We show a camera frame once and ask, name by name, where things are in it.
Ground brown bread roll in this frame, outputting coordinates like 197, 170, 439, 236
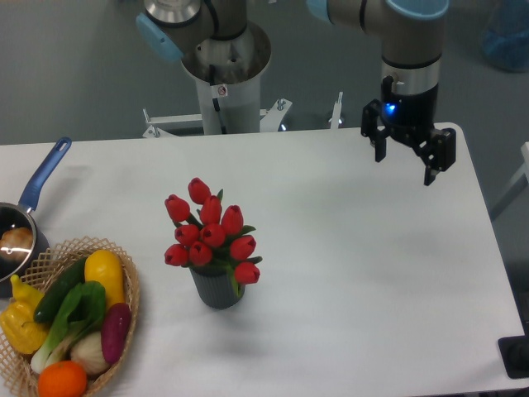
1, 227, 33, 263

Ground green bok choy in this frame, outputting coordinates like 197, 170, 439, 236
31, 281, 106, 374

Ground purple sweet potato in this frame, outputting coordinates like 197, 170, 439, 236
101, 303, 131, 365

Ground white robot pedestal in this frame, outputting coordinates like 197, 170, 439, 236
182, 22, 271, 136

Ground red tulip bouquet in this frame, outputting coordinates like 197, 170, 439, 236
164, 177, 262, 287

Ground grey ribbed vase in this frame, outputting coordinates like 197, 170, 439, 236
190, 268, 245, 309

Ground yellow squash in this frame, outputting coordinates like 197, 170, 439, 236
84, 250, 125, 310

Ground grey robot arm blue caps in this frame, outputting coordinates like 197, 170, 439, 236
136, 1, 456, 184

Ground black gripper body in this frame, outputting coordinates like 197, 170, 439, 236
381, 81, 438, 144

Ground black device at table edge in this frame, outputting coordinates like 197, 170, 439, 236
498, 336, 528, 379

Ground blue handled saucepan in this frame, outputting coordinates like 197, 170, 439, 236
1, 137, 72, 299

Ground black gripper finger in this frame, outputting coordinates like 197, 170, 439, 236
411, 127, 456, 186
360, 99, 387, 162

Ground white metal base frame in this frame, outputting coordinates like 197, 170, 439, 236
142, 91, 345, 138

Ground white furniture frame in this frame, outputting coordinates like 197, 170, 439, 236
488, 141, 528, 222

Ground blue transparent container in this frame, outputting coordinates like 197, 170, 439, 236
480, 1, 528, 73

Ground green cucumber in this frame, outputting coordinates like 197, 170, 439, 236
34, 256, 88, 323

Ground yellow bell pepper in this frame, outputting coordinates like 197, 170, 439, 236
1, 275, 50, 355

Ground orange fruit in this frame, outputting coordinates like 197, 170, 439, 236
37, 361, 88, 397

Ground beige garlic bulb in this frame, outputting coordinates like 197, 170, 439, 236
70, 332, 110, 376

